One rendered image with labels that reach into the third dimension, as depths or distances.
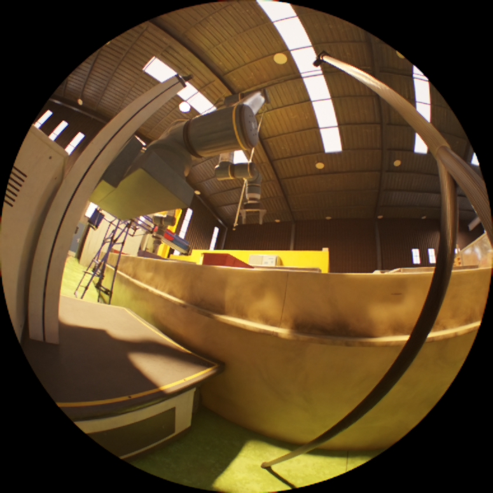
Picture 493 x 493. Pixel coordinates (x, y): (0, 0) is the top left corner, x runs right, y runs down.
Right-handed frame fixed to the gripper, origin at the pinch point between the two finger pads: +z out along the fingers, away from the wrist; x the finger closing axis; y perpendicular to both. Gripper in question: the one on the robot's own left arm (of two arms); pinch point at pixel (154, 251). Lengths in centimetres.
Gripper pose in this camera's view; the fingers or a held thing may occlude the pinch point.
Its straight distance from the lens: 196.9
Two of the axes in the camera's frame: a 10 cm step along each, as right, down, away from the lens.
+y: 4.8, 3.4, 8.1
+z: -1.7, 9.4, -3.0
